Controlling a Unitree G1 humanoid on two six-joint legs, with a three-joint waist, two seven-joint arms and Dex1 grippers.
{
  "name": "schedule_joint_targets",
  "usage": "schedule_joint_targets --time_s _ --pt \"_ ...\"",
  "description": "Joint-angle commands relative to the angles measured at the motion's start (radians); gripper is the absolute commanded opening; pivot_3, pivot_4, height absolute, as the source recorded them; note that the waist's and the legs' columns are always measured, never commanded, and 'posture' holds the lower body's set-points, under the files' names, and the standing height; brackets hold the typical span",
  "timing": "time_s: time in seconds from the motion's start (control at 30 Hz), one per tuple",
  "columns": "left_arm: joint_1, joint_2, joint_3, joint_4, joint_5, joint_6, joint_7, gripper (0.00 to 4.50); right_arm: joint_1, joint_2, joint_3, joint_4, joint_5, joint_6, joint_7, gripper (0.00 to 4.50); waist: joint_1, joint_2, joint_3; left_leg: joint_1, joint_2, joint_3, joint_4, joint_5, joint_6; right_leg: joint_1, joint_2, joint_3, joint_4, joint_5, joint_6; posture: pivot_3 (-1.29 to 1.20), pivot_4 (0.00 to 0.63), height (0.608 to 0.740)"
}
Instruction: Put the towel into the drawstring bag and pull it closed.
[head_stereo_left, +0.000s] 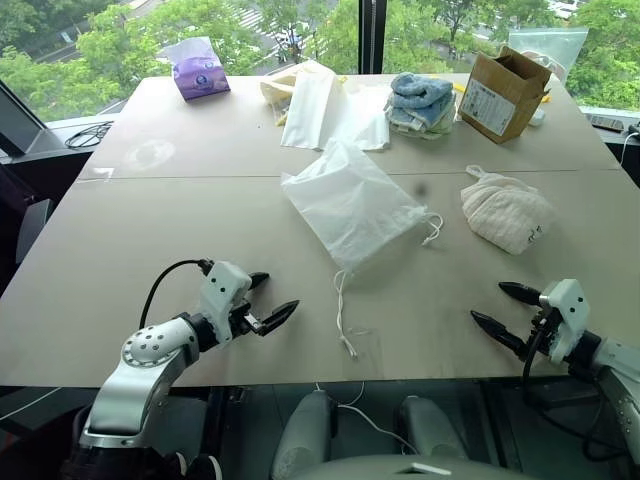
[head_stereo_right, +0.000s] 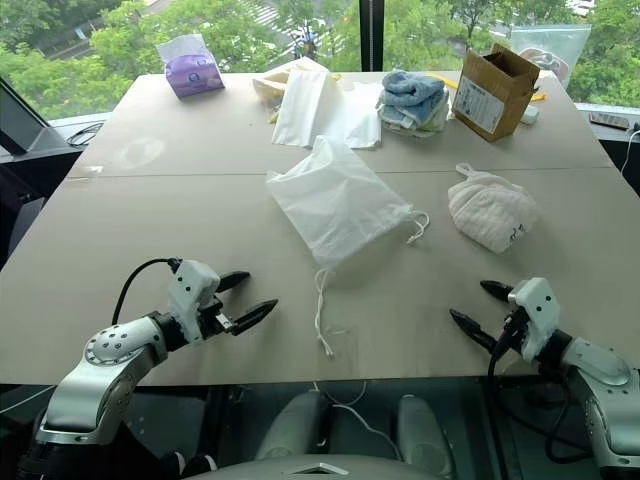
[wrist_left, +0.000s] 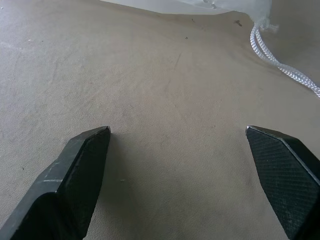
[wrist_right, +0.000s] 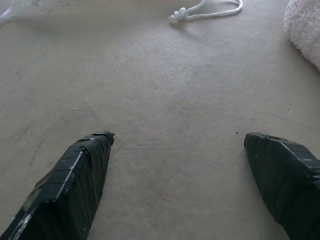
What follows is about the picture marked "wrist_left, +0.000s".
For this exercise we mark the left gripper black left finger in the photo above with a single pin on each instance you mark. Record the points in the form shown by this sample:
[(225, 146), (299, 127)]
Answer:
[(67, 190)]

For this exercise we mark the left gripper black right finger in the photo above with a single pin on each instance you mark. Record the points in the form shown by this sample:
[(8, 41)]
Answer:
[(282, 175)]

